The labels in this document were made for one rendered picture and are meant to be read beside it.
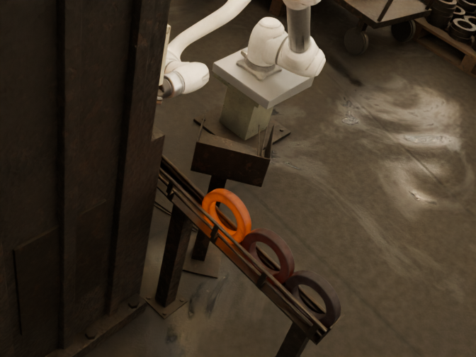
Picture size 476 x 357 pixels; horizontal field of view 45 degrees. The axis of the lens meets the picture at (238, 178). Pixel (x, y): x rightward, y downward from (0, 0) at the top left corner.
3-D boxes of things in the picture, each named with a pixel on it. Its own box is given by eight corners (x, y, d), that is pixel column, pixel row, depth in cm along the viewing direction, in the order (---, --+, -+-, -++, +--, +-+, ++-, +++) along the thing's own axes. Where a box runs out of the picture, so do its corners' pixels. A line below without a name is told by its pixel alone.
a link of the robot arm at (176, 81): (165, 86, 214) (154, 91, 210) (169, 66, 208) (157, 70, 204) (182, 99, 211) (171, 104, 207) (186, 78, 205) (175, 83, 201)
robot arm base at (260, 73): (253, 49, 307) (255, 40, 303) (282, 70, 298) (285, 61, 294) (229, 59, 297) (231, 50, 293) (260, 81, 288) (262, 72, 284)
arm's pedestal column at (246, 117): (239, 98, 345) (251, 54, 324) (290, 134, 329) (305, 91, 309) (193, 120, 319) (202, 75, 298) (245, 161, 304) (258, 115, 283)
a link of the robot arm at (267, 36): (255, 44, 300) (263, 8, 285) (285, 59, 296) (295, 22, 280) (240, 58, 289) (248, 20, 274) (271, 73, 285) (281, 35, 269)
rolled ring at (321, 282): (306, 258, 164) (299, 263, 162) (353, 306, 160) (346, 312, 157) (280, 287, 178) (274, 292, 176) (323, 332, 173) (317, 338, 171)
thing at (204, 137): (229, 282, 245) (270, 159, 196) (169, 268, 243) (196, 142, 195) (234, 246, 260) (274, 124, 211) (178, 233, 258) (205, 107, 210)
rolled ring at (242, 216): (261, 231, 173) (255, 237, 171) (228, 245, 187) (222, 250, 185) (230, 180, 172) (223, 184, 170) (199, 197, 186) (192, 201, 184)
